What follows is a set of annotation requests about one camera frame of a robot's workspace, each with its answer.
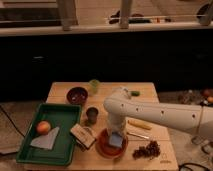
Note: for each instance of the blue sponge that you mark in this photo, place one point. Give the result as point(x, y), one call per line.
point(115, 140)

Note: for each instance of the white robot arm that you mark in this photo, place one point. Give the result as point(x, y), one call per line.
point(191, 119)

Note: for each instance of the dark red bowl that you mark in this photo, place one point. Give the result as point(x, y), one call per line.
point(77, 96)

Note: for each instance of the green plastic cup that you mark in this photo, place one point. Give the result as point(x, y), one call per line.
point(94, 86)

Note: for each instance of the dark metal cup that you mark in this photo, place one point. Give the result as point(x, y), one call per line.
point(92, 114)

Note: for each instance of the green plastic tray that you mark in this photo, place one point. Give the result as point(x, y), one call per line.
point(57, 146)

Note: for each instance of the yellow corn cob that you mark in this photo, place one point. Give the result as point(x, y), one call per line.
point(139, 124)

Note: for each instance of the metal spoon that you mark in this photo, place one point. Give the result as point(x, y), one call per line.
point(138, 135)

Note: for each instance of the wooden block box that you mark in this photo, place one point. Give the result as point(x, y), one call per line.
point(84, 135)

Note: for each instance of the peach fruit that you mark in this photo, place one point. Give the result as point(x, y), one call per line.
point(43, 127)

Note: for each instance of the bunch of dark grapes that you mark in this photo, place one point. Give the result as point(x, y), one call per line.
point(149, 151)

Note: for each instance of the grey folded cloth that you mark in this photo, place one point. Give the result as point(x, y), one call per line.
point(46, 141)

